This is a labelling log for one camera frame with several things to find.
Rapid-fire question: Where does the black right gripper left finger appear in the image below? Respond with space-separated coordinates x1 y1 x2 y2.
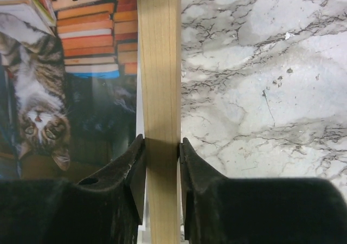
1 135 146 243

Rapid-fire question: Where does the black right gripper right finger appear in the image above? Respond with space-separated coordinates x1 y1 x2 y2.
179 139 346 243

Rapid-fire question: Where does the cat and books photo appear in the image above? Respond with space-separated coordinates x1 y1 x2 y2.
1 0 138 181

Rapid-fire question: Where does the light wooden picture frame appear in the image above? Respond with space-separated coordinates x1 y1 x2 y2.
138 0 181 243

